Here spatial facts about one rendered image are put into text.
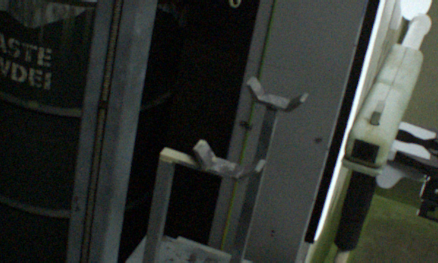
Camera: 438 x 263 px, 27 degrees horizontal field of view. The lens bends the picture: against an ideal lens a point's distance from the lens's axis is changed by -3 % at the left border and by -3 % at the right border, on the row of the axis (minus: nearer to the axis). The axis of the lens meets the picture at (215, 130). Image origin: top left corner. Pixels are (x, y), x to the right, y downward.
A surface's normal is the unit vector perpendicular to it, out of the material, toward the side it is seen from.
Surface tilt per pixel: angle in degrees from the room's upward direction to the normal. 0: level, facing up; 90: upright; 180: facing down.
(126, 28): 90
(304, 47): 90
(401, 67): 2
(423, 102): 57
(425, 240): 0
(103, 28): 90
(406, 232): 0
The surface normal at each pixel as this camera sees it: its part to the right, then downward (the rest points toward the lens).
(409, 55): 0.17, -0.88
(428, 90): -0.18, -0.13
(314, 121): -0.33, 0.41
